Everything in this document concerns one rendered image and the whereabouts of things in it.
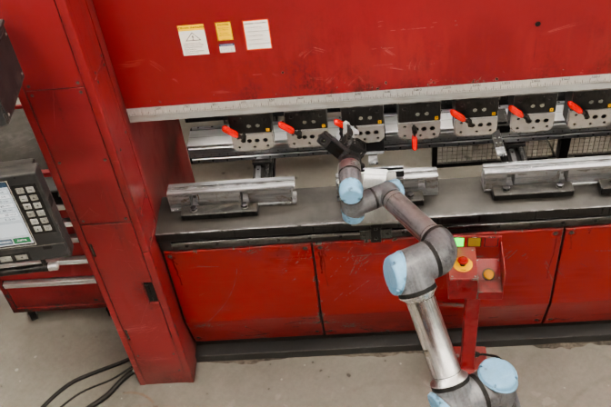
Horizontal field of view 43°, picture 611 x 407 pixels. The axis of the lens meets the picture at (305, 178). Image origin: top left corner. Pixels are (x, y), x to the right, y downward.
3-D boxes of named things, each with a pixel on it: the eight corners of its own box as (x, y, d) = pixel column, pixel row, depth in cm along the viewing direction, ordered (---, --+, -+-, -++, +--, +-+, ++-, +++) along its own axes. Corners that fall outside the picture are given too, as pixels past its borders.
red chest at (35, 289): (21, 331, 384) (-63, 183, 316) (46, 253, 421) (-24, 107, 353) (120, 325, 380) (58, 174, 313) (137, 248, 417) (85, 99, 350)
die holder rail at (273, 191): (171, 212, 309) (165, 194, 303) (173, 201, 314) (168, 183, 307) (296, 203, 306) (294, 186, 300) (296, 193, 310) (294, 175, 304)
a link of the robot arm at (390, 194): (474, 238, 224) (393, 168, 264) (440, 253, 221) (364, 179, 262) (476, 270, 230) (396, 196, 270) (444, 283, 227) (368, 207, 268)
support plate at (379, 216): (351, 226, 279) (351, 223, 278) (348, 176, 298) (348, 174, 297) (402, 223, 277) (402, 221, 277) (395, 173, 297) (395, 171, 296)
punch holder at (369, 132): (343, 144, 283) (340, 108, 272) (342, 129, 290) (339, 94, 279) (385, 142, 283) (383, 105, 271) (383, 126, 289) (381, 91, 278)
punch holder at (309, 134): (288, 148, 285) (283, 113, 274) (288, 134, 291) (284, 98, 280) (329, 145, 284) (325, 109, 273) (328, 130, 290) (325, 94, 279)
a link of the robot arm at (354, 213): (377, 217, 262) (376, 193, 255) (347, 229, 260) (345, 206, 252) (366, 203, 268) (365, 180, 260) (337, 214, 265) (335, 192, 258)
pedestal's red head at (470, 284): (447, 299, 292) (449, 268, 280) (445, 266, 303) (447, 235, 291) (502, 300, 289) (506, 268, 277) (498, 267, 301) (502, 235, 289)
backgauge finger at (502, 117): (485, 159, 299) (486, 149, 295) (475, 117, 318) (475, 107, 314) (517, 157, 298) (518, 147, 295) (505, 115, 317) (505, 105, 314)
